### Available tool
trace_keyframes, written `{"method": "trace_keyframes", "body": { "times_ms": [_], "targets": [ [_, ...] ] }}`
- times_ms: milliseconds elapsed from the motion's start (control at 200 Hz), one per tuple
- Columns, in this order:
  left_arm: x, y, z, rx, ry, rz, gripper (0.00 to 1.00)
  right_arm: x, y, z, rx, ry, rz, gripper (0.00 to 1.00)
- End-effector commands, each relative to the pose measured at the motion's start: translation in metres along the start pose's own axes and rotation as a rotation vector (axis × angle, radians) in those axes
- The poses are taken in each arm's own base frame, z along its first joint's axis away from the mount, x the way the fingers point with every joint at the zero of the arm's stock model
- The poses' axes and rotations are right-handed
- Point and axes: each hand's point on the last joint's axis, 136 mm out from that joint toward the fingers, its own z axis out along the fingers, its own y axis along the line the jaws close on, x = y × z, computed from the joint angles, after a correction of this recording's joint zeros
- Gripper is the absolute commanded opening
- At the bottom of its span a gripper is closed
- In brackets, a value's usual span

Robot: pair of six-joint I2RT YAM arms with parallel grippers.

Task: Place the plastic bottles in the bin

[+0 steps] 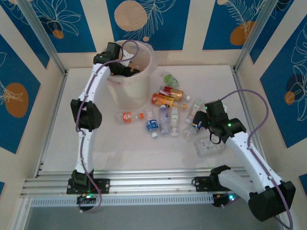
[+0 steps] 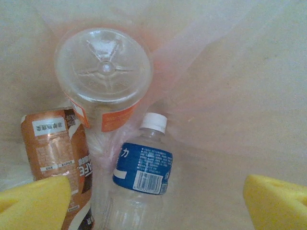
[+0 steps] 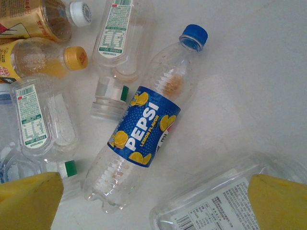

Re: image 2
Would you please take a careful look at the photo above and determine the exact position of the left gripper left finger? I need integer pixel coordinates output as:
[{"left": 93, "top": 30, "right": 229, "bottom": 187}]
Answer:
[{"left": 0, "top": 175, "right": 72, "bottom": 230}]

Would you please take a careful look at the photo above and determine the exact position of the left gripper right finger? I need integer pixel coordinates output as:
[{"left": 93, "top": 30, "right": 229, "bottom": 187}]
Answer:
[{"left": 242, "top": 174, "right": 307, "bottom": 230}]

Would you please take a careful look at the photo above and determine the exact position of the brown coffee bottle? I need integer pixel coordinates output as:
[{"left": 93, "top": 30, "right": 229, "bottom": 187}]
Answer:
[{"left": 20, "top": 107, "right": 95, "bottom": 230}]

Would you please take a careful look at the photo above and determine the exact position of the blue white label bottle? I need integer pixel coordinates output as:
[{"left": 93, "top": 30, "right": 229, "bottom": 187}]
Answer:
[{"left": 95, "top": 112, "right": 174, "bottom": 230}]

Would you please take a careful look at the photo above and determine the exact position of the clear bottle orange white label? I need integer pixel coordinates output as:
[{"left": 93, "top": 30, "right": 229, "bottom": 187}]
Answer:
[{"left": 54, "top": 27, "right": 154, "bottom": 134}]

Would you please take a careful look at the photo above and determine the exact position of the white plastic bin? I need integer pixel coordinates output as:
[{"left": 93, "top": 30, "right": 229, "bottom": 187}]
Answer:
[{"left": 0, "top": 0, "right": 307, "bottom": 230}]

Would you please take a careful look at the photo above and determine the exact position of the translucent pink bin liner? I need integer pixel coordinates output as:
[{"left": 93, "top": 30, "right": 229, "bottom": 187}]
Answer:
[{"left": 0, "top": 0, "right": 307, "bottom": 230}]

